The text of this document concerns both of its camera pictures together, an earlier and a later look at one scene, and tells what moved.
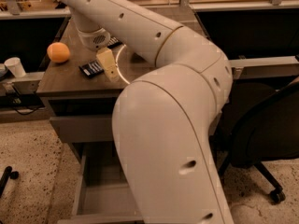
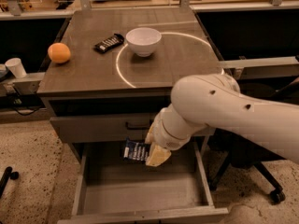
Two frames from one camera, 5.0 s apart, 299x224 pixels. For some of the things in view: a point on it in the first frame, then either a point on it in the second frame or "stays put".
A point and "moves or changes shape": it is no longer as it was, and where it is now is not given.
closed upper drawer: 84,129 stays put
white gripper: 93,40 → 163,138
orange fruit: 58,52 stays put
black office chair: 259,123 stays put
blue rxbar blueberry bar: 92,69 moves or changes shape
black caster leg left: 7,173 stays put
